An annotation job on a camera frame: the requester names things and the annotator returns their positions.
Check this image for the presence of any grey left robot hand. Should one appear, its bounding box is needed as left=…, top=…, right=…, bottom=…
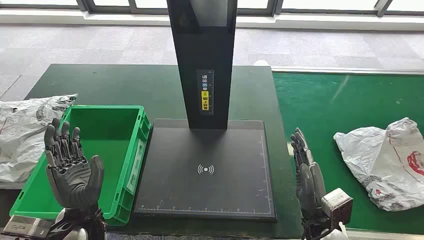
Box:
left=43, top=117, right=105, bottom=211

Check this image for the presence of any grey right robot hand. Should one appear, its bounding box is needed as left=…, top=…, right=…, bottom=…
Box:
left=290, top=127, right=329, bottom=222

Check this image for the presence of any white parcel bag red print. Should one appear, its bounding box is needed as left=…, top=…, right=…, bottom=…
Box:
left=333, top=117, right=424, bottom=212

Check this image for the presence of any white crumpled parcel bag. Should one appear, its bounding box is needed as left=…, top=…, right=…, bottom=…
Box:
left=0, top=94, right=79, bottom=185

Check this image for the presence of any green conveyor belt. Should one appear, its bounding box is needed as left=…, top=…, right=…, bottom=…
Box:
left=271, top=71, right=424, bottom=234

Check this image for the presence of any black inbound scanner machine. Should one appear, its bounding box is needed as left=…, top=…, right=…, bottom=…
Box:
left=133, top=0, right=278, bottom=222

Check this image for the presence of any green plastic crate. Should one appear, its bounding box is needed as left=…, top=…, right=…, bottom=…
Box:
left=9, top=105, right=152, bottom=227

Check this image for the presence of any dark green table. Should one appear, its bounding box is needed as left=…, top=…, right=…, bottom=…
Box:
left=0, top=63, right=304, bottom=239

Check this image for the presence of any black and yellow label sticker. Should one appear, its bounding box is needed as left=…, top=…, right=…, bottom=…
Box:
left=196, top=69, right=215, bottom=116

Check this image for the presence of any white window sill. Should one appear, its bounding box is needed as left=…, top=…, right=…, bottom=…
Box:
left=0, top=8, right=424, bottom=32

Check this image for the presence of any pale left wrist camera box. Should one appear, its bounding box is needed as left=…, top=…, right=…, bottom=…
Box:
left=2, top=215, right=55, bottom=239

